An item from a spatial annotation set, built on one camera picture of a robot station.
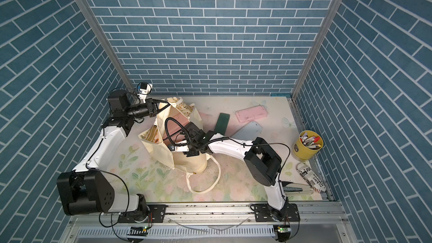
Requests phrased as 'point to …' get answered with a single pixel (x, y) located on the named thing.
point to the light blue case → (250, 131)
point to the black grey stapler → (293, 188)
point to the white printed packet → (310, 178)
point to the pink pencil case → (251, 113)
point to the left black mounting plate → (156, 213)
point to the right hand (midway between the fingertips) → (185, 145)
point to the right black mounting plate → (264, 212)
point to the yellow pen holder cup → (307, 144)
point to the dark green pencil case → (222, 123)
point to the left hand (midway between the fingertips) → (173, 105)
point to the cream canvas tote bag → (153, 136)
